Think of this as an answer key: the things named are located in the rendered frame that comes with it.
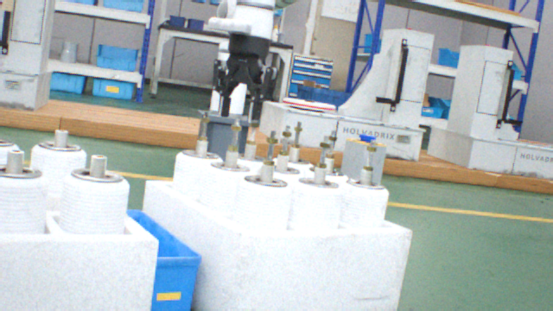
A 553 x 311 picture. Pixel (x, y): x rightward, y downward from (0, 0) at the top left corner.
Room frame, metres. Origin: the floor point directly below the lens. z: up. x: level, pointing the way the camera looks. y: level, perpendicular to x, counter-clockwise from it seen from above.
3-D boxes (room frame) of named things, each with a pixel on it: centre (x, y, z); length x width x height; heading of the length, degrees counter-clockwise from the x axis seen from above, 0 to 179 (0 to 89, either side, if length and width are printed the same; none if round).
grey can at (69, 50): (5.68, 2.08, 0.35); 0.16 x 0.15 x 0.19; 105
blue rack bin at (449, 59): (6.77, -1.73, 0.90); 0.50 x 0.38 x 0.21; 13
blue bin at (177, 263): (1.10, 0.23, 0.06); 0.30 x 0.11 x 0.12; 34
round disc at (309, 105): (3.60, -0.10, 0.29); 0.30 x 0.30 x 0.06
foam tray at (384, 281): (1.24, 0.00, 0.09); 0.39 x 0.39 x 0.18; 37
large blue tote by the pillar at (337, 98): (6.03, -0.30, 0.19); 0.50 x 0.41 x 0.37; 19
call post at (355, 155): (1.47, -0.19, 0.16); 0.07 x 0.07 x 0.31; 37
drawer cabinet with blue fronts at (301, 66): (7.07, -0.10, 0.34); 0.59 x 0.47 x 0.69; 15
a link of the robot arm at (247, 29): (1.15, 0.10, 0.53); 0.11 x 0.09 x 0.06; 145
